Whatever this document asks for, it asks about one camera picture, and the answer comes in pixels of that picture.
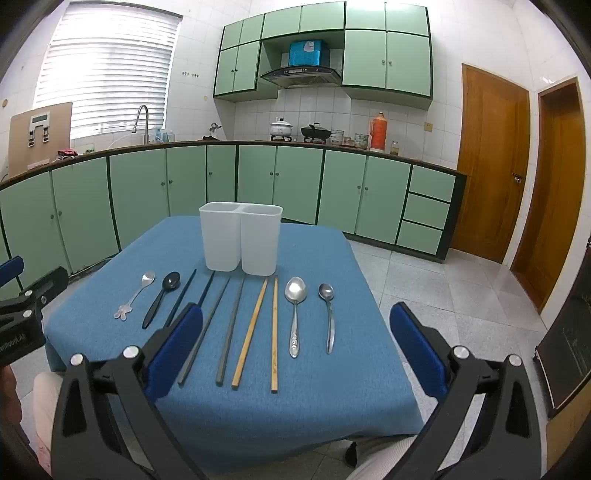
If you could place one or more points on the person's left leg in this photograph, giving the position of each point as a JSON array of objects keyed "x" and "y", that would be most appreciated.
[{"x": 40, "y": 415}]

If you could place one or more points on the black framed panel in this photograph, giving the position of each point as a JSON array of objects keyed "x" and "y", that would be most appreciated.
[{"x": 570, "y": 341}]

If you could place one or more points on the green lower kitchen cabinets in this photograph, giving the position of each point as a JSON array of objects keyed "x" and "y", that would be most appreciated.
[{"x": 138, "y": 194}]

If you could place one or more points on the black range hood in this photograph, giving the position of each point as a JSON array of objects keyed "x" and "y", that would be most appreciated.
[{"x": 300, "y": 74}]

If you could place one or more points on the black chopstick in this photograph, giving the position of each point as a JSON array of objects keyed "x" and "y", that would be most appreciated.
[
  {"x": 207, "y": 288},
  {"x": 184, "y": 290}
]

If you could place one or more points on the blue tablecloth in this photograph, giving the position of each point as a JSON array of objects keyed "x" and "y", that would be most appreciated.
[{"x": 360, "y": 323}]

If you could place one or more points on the closed wooden door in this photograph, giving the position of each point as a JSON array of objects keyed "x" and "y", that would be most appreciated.
[{"x": 489, "y": 161}]

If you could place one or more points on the wooden chopstick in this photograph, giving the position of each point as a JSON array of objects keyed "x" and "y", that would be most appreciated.
[
  {"x": 251, "y": 332},
  {"x": 275, "y": 332}
]

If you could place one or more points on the metal sink faucet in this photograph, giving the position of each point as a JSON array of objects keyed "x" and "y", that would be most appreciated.
[{"x": 145, "y": 120}]

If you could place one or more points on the plain tan box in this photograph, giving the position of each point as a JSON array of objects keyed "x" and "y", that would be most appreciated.
[{"x": 575, "y": 443}]

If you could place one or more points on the cardboard box with white label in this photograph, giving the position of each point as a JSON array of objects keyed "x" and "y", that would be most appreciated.
[{"x": 55, "y": 138}]

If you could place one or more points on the orange thermos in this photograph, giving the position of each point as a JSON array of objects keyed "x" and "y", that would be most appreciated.
[{"x": 377, "y": 134}]

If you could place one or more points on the blue box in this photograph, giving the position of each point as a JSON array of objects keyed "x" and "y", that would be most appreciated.
[{"x": 307, "y": 54}]

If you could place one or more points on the green upper wall cabinets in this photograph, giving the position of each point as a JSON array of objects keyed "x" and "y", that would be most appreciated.
[{"x": 392, "y": 60}]

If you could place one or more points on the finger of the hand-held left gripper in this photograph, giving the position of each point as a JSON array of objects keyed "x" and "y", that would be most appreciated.
[
  {"x": 46, "y": 282},
  {"x": 11, "y": 268}
]

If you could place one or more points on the bottles beside sink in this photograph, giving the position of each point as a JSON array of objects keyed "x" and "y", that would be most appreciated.
[{"x": 165, "y": 136}]

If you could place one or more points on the wooden door with frame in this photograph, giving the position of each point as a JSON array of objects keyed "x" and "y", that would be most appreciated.
[{"x": 554, "y": 194}]

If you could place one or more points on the white cooking pot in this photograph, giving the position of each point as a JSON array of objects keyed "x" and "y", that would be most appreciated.
[{"x": 280, "y": 128}]

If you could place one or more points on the red cloth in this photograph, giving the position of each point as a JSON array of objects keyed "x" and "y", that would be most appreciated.
[{"x": 67, "y": 153}]

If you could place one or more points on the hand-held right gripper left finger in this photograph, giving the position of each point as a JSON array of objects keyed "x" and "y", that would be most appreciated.
[{"x": 178, "y": 350}]

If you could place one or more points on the white window blind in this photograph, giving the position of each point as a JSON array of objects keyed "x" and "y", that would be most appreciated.
[{"x": 106, "y": 69}]

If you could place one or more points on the black wok with lid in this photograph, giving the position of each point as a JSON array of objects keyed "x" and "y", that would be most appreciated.
[{"x": 316, "y": 133}]

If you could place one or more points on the black spoon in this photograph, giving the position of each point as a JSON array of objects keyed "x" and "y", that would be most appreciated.
[{"x": 171, "y": 280}]

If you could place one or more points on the large silver spoon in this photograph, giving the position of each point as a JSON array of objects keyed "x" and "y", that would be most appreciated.
[{"x": 294, "y": 288}]

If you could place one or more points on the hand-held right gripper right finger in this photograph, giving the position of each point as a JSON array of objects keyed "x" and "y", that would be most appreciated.
[{"x": 415, "y": 350}]

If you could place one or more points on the white two-compartment utensil holder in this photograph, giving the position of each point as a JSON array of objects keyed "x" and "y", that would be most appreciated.
[{"x": 258, "y": 240}]

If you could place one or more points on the patterned bowl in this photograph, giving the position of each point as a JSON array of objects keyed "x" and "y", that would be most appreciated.
[{"x": 361, "y": 140}]

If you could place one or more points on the stack of patterned bowls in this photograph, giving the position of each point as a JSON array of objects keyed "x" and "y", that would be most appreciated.
[{"x": 337, "y": 137}]

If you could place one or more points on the medium silver spoon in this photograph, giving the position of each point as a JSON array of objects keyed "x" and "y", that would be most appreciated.
[{"x": 326, "y": 290}]

